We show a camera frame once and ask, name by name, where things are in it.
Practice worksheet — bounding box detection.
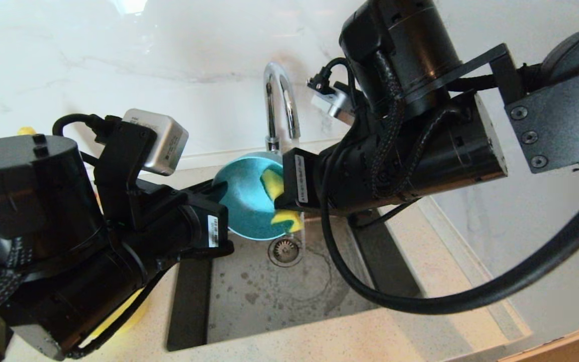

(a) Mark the yellow green sponge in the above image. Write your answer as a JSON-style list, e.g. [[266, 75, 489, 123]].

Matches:
[[261, 168, 304, 234]]

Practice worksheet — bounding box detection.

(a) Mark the blue plastic bowl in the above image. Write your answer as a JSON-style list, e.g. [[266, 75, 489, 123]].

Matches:
[[213, 152, 295, 239]]

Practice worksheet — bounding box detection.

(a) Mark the chrome gooseneck faucet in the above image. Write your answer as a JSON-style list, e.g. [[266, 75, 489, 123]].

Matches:
[[263, 61, 302, 154]]

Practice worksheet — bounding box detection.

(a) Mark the stainless steel sink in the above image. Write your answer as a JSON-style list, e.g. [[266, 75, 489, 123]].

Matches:
[[166, 201, 423, 351]]

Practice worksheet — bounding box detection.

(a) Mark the yellow plastic bowl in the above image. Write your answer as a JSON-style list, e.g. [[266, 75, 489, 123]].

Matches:
[[87, 287, 149, 338]]

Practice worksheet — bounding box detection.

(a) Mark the round metal drain strainer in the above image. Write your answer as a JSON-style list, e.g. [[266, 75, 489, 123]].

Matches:
[[268, 236, 304, 268]]

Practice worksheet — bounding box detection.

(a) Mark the brown wooden panel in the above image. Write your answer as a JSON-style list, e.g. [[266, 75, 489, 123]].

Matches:
[[496, 317, 579, 362]]

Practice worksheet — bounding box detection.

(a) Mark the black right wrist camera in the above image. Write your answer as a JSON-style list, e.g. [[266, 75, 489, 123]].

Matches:
[[307, 58, 370, 126]]

